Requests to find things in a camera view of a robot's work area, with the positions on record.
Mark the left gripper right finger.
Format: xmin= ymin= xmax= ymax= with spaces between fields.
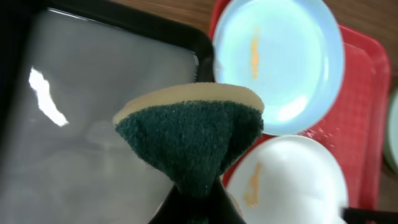
xmin=207 ymin=179 xmax=246 ymax=224

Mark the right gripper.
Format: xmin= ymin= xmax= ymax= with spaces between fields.
xmin=343 ymin=208 xmax=398 ymax=224

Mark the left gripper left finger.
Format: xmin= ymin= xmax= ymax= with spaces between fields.
xmin=148 ymin=186 xmax=189 ymax=224

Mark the white round plate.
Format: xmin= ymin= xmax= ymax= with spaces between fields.
xmin=223 ymin=135 xmax=348 ymax=224

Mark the green yellow sponge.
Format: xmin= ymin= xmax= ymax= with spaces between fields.
xmin=113 ymin=83 xmax=264 ymax=198

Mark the light blue plate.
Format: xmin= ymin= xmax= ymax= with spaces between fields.
xmin=213 ymin=0 xmax=345 ymax=136
xmin=383 ymin=89 xmax=397 ymax=174

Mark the red plastic tray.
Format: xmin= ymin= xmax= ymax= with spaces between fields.
xmin=210 ymin=1 xmax=391 ymax=209

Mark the black water tray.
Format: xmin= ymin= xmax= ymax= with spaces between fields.
xmin=1 ymin=1 xmax=213 ymax=224

